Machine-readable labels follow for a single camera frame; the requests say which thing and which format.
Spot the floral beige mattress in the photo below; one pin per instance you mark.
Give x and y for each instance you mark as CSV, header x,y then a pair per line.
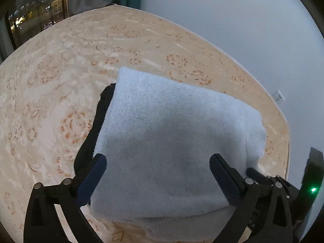
x,y
50,87

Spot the black garment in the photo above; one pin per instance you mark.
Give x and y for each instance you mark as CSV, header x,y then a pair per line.
x,y
84,155

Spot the light blue fluffy sweater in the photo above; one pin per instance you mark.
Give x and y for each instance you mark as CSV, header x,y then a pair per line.
x,y
158,136

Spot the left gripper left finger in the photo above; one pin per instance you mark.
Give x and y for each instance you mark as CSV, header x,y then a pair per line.
x,y
42,223

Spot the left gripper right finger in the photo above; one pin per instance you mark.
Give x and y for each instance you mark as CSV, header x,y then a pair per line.
x,y
235,189

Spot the dark window with city lights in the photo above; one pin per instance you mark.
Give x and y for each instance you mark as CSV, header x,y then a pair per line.
x,y
26,18

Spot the white wall socket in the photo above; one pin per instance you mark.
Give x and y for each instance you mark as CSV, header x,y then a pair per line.
x,y
278,97

